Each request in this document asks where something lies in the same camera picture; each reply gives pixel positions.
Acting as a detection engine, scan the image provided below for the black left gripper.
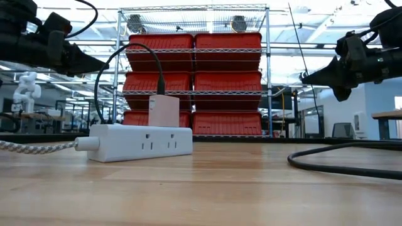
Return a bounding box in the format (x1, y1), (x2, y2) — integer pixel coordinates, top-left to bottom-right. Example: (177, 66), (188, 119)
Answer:
(23, 30), (110, 78)

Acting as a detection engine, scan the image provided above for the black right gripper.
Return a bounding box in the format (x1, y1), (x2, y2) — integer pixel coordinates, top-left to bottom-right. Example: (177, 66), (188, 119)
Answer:
(300, 46), (402, 102)

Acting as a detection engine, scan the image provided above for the thin black USB cable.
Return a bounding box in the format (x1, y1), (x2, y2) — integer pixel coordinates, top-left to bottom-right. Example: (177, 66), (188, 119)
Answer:
(93, 43), (166, 125)

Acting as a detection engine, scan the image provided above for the thick black USB cable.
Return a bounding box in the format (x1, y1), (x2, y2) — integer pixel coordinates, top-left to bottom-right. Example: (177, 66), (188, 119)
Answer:
(287, 141), (402, 181)

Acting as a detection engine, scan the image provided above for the pink USB wall charger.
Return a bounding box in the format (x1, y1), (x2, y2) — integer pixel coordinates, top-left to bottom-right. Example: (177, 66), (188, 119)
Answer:
(148, 94), (180, 128)

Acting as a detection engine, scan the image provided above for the white power strip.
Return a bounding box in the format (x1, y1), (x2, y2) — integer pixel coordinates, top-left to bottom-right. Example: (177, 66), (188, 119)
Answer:
(89, 123), (194, 163)

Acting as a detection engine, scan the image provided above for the black monitor pole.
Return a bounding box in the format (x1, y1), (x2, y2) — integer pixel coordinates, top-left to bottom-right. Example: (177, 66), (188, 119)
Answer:
(292, 89), (300, 132)

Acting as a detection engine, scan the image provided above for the red plastic storage bin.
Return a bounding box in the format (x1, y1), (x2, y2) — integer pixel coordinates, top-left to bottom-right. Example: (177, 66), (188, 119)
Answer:
(122, 71), (193, 110)
(126, 33), (195, 72)
(192, 109), (263, 136)
(194, 32), (263, 72)
(193, 71), (263, 110)
(122, 110), (192, 128)

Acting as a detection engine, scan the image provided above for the black monitor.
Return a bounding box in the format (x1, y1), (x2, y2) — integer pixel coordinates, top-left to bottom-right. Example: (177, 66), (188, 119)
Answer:
(270, 86), (293, 110)

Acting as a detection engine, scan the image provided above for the dark round shelf object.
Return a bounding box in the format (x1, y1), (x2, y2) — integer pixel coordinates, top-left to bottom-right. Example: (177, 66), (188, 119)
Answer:
(231, 14), (248, 33)
(127, 14), (147, 34)

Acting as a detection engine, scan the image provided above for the wooden table with black legs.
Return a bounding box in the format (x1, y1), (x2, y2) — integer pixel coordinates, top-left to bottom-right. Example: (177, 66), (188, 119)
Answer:
(371, 109), (402, 141)

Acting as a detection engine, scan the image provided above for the wooden background workbench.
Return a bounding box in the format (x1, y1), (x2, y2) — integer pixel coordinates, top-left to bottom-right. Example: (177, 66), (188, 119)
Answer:
(0, 111), (67, 134)

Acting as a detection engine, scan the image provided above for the thin hanging black cable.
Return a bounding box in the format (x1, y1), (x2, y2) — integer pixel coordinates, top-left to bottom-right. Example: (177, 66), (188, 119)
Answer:
(288, 3), (325, 138)

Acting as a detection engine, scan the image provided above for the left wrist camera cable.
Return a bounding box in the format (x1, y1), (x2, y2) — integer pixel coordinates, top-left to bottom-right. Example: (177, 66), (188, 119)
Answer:
(64, 0), (99, 39)

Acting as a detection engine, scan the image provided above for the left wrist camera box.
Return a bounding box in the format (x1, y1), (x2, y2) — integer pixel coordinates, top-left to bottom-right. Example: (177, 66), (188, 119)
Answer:
(39, 11), (73, 67)

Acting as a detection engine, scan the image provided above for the white wall dispenser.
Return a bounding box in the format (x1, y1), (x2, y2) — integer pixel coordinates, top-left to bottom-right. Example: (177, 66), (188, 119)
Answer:
(354, 112), (365, 132)

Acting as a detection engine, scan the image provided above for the yellow hanging cable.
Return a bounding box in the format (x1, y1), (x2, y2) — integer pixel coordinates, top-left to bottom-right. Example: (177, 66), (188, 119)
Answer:
(280, 92), (286, 130)

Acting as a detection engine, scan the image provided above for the black hose loop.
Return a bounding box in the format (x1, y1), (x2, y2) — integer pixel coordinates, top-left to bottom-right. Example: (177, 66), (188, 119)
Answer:
(0, 112), (21, 133)

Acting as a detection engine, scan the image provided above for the white braided power cord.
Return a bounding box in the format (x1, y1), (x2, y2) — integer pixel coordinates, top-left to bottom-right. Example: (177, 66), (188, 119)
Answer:
(0, 136), (101, 155)

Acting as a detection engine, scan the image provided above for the black table edge frame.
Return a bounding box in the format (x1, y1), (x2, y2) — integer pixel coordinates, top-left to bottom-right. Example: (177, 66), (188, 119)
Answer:
(0, 133), (402, 150)

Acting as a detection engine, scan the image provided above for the metal wire shelf rack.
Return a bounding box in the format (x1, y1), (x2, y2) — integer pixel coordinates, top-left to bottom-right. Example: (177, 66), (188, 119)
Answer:
(111, 3), (273, 139)

